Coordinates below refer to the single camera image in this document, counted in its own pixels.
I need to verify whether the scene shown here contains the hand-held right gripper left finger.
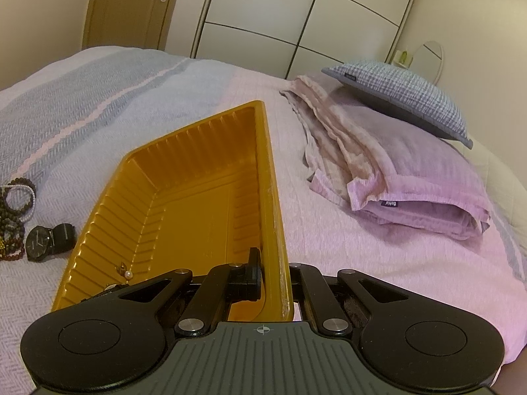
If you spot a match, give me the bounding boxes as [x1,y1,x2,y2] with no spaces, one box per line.
[99,248,263,336]

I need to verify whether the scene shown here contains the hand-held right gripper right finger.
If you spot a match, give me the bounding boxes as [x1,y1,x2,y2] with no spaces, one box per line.
[289,263,412,336]

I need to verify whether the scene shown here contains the yellow plastic tray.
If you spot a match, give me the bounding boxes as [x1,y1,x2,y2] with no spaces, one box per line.
[50,100,295,322]

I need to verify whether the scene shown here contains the black wrist watch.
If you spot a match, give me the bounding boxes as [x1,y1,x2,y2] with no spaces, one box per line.
[25,223,77,262]

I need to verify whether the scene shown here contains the white bead bracelet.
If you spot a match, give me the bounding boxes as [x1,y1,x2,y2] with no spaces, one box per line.
[6,187,36,222]

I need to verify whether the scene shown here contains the red bead bracelet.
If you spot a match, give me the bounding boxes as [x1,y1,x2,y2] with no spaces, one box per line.
[0,234,26,261]

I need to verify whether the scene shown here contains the brown bead bracelet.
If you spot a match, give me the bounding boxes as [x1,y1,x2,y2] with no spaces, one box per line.
[0,213,21,240]

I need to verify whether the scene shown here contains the dark bead bracelet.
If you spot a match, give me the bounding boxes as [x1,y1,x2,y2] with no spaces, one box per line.
[0,178,37,211]

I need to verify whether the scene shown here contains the folded pink blanket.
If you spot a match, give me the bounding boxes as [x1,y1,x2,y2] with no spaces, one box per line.
[280,75,491,242]

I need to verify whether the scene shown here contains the grey checked pillow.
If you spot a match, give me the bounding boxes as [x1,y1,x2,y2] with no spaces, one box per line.
[322,62,473,149]

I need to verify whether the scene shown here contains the small white shelf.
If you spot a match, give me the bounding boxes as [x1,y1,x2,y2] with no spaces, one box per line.
[391,49,415,67]

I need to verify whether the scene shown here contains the oval mirror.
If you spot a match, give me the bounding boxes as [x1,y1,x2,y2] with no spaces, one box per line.
[412,41,444,85]

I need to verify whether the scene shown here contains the white wardrobe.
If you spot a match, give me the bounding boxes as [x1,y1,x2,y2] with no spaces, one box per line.
[189,0,425,81]

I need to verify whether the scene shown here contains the wooden door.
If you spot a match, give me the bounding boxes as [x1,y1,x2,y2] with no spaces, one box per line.
[82,0,186,52]

